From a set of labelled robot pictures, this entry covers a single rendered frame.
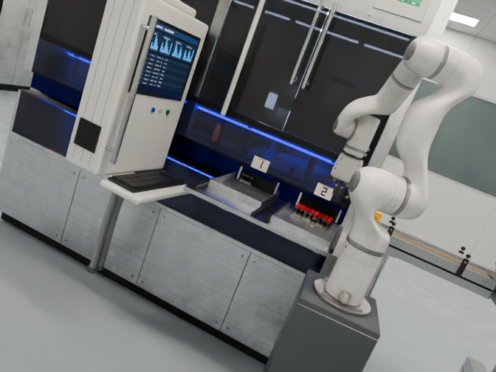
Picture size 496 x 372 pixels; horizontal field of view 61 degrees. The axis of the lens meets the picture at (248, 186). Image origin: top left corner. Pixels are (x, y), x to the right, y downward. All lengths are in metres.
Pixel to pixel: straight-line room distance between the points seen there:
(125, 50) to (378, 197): 1.09
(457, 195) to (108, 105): 5.65
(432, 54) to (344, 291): 0.71
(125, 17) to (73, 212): 1.31
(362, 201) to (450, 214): 5.58
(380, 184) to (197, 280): 1.38
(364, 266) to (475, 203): 5.56
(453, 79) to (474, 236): 5.68
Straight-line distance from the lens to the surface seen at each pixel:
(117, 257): 2.58
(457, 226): 6.84
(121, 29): 1.80
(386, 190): 1.25
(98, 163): 1.85
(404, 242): 2.20
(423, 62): 1.28
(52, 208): 2.80
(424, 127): 1.28
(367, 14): 2.08
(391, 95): 1.52
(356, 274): 1.32
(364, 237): 1.29
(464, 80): 1.33
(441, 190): 6.72
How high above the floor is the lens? 1.40
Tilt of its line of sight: 14 degrees down
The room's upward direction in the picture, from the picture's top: 21 degrees clockwise
